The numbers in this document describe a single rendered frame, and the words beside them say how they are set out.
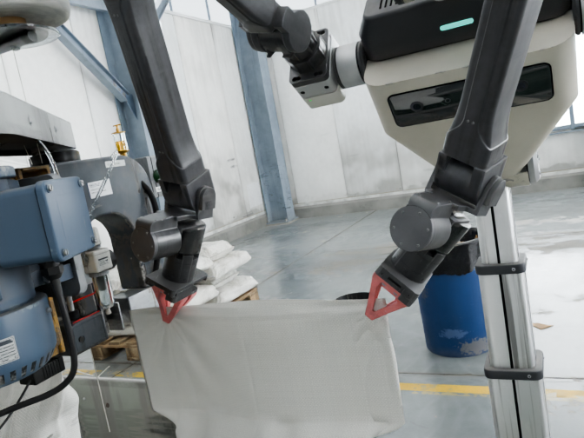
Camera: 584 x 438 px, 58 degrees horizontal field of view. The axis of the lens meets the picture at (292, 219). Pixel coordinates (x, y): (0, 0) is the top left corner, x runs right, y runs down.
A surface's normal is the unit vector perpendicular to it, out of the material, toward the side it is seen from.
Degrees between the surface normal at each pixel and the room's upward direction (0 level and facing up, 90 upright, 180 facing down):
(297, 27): 105
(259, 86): 90
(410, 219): 78
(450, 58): 40
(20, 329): 91
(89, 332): 90
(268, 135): 90
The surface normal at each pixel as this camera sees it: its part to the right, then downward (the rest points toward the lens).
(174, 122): 0.79, 0.22
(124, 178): 0.89, -0.10
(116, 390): -0.43, 0.19
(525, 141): -0.22, 0.78
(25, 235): -0.03, 0.14
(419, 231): -0.63, 0.01
